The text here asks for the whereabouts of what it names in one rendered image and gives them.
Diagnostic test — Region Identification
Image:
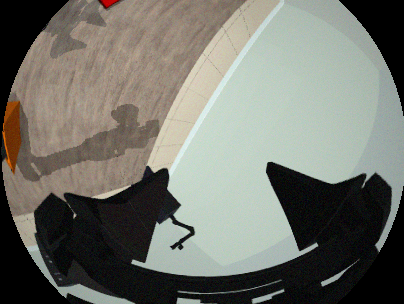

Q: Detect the red flat block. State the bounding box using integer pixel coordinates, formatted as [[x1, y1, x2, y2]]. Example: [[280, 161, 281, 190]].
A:
[[100, 0, 120, 8]]

